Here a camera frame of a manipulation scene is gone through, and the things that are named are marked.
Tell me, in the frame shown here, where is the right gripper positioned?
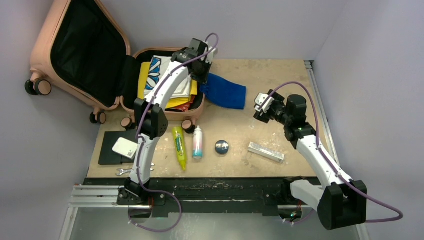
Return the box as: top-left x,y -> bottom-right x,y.
254,89 -> 292,126

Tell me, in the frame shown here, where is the blue cloth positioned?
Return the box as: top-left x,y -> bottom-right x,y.
200,73 -> 247,110

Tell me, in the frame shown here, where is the yellow cloth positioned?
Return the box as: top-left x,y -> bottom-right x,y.
137,62 -> 196,109

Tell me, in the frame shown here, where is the white shirt blue print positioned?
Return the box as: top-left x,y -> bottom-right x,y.
140,55 -> 192,99

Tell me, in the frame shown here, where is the red white patterned cloth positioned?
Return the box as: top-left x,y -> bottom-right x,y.
167,95 -> 197,112

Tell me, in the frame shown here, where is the silver toothpaste box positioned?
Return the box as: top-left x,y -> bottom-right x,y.
247,142 -> 285,164

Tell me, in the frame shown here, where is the dark round tin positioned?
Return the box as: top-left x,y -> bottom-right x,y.
214,140 -> 230,155

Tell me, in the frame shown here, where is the white teal spray bottle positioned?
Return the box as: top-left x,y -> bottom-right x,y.
192,126 -> 203,160

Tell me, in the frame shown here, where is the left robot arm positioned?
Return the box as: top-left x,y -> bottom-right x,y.
123,38 -> 217,205

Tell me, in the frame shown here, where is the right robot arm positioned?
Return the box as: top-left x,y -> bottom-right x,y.
254,90 -> 367,230

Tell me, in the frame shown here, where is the yellow green tube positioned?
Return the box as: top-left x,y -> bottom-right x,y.
171,126 -> 188,172

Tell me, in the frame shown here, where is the white square device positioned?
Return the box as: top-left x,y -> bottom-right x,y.
112,137 -> 138,160

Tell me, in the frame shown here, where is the pink open suitcase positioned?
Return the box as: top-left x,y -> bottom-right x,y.
24,0 -> 205,129

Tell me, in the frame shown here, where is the black flat notebook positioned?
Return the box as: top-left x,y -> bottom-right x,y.
98,129 -> 136,166

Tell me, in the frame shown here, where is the silver wrench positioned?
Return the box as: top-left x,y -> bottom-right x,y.
115,162 -> 155,177

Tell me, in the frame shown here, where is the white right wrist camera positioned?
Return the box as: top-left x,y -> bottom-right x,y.
254,93 -> 275,113

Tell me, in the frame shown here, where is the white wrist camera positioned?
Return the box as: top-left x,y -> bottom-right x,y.
254,93 -> 275,113
200,46 -> 218,64

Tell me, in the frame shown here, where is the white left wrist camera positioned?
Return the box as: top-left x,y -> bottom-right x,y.
200,46 -> 218,64

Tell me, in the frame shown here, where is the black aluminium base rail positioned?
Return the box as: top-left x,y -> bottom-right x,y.
67,177 -> 362,220

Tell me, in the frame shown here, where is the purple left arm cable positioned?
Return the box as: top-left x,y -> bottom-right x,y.
127,32 -> 220,233

